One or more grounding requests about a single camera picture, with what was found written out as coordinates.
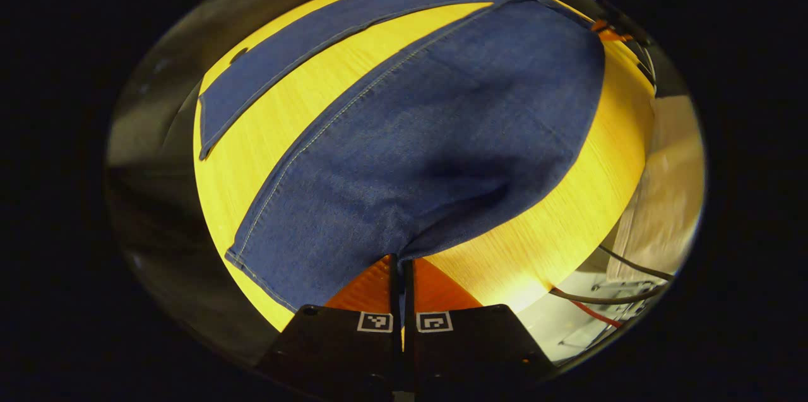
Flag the red cable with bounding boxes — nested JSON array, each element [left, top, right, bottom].
[[550, 287, 624, 329]]

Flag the black cable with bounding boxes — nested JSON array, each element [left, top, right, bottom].
[[548, 285, 671, 307], [597, 243, 675, 283]]

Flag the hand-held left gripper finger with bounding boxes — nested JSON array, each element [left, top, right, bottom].
[[256, 254, 405, 400], [403, 257, 560, 398]]

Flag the blue denim jeans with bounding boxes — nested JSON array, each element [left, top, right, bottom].
[[198, 0, 607, 316]]

